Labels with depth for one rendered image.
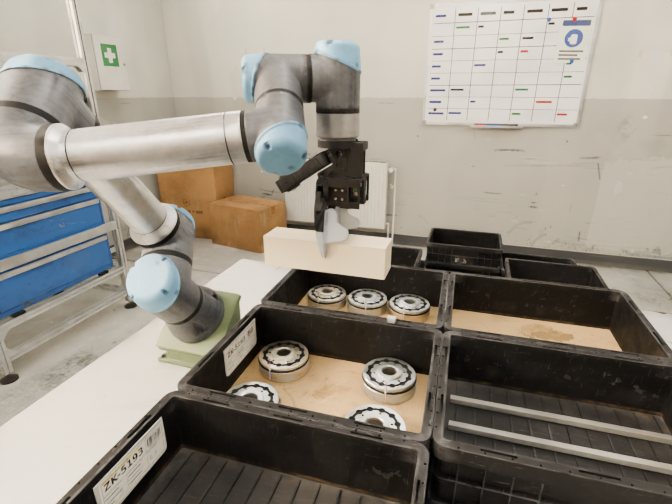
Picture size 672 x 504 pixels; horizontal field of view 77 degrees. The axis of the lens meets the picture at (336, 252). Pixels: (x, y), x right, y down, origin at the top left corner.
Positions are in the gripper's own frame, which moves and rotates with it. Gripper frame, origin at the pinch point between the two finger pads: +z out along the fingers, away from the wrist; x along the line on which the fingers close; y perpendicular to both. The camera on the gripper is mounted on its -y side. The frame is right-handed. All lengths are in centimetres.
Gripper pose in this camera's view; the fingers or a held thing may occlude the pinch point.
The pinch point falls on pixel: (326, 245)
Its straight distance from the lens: 81.2
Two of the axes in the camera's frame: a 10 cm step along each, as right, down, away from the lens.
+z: 0.0, 9.4, 3.5
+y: 9.5, 1.1, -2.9
